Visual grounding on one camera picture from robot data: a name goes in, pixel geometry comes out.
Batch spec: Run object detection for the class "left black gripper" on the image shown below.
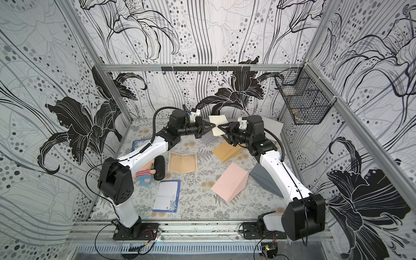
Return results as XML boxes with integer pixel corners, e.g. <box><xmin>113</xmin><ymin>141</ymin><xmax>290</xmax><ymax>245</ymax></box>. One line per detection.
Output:
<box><xmin>175</xmin><ymin>114</ymin><xmax>214</xmax><ymax>138</ymax></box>

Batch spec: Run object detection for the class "lilac grey envelope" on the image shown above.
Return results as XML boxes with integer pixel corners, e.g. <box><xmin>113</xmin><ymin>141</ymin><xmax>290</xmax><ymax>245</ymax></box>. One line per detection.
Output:
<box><xmin>199</xmin><ymin>131</ymin><xmax>217</xmax><ymax>145</ymax></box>

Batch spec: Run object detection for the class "yellow kraft envelope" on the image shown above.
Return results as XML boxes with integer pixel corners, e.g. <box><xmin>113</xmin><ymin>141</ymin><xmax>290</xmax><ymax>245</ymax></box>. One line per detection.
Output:
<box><xmin>212</xmin><ymin>142</ymin><xmax>244</xmax><ymax>163</ymax></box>

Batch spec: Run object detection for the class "cream letter paper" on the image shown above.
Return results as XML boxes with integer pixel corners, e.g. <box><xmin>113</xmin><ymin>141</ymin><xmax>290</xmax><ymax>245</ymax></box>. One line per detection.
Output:
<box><xmin>209</xmin><ymin>115</ymin><xmax>228</xmax><ymax>137</ymax></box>
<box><xmin>168</xmin><ymin>152</ymin><xmax>198</xmax><ymax>174</ymax></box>

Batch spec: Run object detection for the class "pink envelope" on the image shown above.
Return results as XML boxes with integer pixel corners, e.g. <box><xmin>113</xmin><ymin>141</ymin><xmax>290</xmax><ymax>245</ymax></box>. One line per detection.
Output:
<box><xmin>211</xmin><ymin>163</ymin><xmax>249</xmax><ymax>203</ymax></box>

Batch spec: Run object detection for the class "dark grey envelope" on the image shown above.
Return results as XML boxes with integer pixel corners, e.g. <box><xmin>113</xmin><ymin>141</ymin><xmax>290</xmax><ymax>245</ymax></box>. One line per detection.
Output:
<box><xmin>249</xmin><ymin>163</ymin><xmax>283</xmax><ymax>198</ymax></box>

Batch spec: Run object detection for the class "white blue-bordered letter paper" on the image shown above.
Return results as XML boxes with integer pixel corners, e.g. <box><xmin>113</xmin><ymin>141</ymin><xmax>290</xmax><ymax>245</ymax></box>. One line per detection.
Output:
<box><xmin>153</xmin><ymin>180</ymin><xmax>181</xmax><ymax>213</ymax></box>

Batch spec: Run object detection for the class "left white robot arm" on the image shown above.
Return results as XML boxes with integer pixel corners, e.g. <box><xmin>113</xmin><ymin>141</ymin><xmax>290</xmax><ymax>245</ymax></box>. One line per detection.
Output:
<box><xmin>97</xmin><ymin>106</ymin><xmax>216</xmax><ymax>229</ymax></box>

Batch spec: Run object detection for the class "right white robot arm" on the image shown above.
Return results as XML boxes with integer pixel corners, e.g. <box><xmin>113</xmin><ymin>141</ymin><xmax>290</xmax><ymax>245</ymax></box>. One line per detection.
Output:
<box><xmin>218</xmin><ymin>115</ymin><xmax>326</xmax><ymax>242</ymax></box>

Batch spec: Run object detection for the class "white mini drawer cabinet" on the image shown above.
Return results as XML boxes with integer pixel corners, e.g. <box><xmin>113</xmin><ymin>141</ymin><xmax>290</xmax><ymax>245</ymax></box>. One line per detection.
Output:
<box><xmin>262</xmin><ymin>116</ymin><xmax>284</xmax><ymax>139</ymax></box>

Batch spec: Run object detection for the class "pink plush doll toy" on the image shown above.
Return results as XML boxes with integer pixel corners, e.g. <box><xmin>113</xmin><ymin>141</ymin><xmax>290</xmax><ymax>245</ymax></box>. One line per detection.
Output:
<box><xmin>133</xmin><ymin>159</ymin><xmax>156</xmax><ymax>186</ymax></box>

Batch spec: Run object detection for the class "small electronics board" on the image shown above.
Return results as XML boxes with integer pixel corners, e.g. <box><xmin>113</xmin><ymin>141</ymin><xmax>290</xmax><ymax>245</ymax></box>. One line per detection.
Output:
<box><xmin>261</xmin><ymin>243</ymin><xmax>278</xmax><ymax>259</ymax></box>

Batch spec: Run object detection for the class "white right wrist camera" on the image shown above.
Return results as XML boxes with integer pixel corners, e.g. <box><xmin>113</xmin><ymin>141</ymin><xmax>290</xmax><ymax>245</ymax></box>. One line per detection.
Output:
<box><xmin>237</xmin><ymin>117</ymin><xmax>248</xmax><ymax>130</ymax></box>

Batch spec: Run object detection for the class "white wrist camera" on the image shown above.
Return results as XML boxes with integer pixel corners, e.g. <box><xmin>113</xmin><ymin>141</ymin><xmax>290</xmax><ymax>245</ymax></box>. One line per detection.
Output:
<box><xmin>237</xmin><ymin>117</ymin><xmax>248</xmax><ymax>130</ymax></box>
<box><xmin>188</xmin><ymin>108</ymin><xmax>201</xmax><ymax>122</ymax></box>

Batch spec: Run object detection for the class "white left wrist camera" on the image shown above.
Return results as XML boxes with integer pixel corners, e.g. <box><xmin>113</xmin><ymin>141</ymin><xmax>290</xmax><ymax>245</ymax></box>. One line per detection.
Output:
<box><xmin>188</xmin><ymin>108</ymin><xmax>201</xmax><ymax>122</ymax></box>

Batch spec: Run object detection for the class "black bar on rail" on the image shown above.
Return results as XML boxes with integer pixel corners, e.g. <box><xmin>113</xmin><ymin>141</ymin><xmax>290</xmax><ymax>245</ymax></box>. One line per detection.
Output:
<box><xmin>161</xmin><ymin>66</ymin><xmax>251</xmax><ymax>72</ymax></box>

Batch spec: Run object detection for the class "black wire mesh basket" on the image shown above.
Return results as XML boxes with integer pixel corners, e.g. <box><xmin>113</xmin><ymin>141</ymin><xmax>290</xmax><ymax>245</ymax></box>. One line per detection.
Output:
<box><xmin>274</xmin><ymin>67</ymin><xmax>332</xmax><ymax>125</ymax></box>

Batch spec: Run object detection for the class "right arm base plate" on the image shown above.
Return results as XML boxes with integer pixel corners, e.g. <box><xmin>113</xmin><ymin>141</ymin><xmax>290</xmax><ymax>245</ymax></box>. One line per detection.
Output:
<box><xmin>238</xmin><ymin>222</ymin><xmax>287</xmax><ymax>240</ymax></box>

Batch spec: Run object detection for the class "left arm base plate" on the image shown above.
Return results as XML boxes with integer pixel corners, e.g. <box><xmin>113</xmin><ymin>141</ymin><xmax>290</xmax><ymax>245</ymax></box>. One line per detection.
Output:
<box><xmin>113</xmin><ymin>223</ymin><xmax>159</xmax><ymax>241</ymax></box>

